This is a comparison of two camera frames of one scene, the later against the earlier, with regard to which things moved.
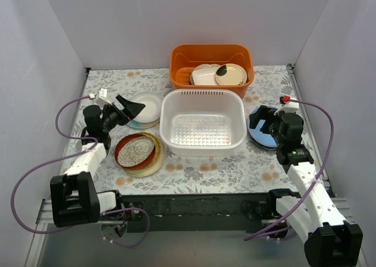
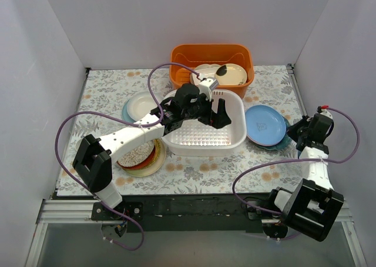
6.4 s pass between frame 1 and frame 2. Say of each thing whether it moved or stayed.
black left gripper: moved
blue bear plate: stayed
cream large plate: stayed
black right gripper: moved
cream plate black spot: stayed
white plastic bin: stayed
